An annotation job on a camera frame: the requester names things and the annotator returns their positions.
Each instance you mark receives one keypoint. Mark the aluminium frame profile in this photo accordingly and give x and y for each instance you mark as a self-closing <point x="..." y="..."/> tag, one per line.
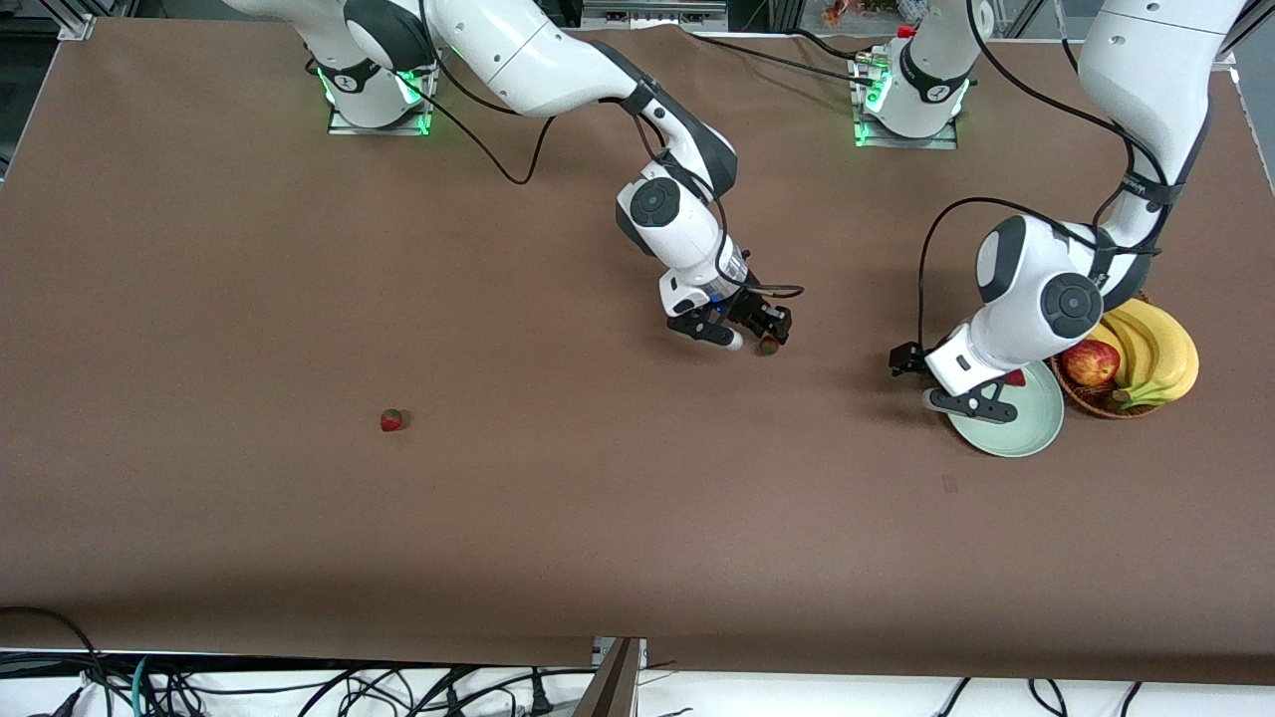
<point x="1230" y="45"/>
<point x="78" y="25"/>

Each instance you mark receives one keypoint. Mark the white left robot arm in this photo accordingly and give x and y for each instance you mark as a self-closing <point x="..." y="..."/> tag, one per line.
<point x="1146" y="80"/>

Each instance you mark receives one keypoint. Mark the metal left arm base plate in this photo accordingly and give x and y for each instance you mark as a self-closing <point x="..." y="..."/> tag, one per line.
<point x="896" y="143"/>

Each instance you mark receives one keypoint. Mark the red apple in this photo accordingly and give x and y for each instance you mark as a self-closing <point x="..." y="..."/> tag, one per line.
<point x="1094" y="365"/>

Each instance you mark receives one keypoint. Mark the yellow banana bunch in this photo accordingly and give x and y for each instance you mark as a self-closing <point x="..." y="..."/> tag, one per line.
<point x="1165" y="358"/>

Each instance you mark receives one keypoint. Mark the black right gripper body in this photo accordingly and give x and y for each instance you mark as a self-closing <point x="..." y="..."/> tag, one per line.
<point x="756" y="308"/>

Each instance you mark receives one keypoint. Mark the brown table cloth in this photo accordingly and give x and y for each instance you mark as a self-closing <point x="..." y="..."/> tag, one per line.
<point x="637" y="518"/>

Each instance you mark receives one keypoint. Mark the grey metal box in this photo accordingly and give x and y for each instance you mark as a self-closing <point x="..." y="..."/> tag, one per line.
<point x="652" y="15"/>

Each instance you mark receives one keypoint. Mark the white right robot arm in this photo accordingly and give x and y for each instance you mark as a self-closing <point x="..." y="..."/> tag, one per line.
<point x="518" y="50"/>

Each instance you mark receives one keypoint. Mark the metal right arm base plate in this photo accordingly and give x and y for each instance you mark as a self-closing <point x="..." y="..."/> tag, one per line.
<point x="344" y="127"/>

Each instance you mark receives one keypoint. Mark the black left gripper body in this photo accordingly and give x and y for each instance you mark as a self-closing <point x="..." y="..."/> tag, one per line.
<point x="904" y="359"/>

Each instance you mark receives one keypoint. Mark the brown wicker basket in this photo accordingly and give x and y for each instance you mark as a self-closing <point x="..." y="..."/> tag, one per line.
<point x="1096" y="403"/>

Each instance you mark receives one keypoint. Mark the brown support post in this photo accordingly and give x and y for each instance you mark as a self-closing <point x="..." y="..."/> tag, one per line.
<point x="613" y="682"/>

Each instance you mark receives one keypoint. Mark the pale green plate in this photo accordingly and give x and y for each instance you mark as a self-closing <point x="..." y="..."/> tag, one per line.
<point x="1031" y="428"/>

